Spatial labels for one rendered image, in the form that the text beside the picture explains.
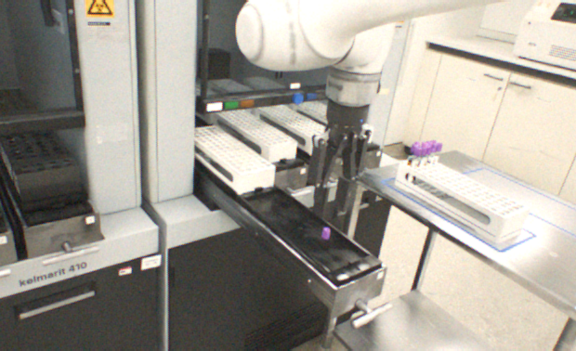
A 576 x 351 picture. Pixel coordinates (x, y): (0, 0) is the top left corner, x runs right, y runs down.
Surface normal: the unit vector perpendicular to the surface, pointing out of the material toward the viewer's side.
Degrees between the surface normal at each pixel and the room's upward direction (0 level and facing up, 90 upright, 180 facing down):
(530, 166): 90
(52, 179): 90
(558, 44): 90
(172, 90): 90
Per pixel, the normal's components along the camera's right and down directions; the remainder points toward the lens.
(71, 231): 0.60, 0.41
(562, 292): 0.11, -0.89
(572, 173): -0.81, 0.18
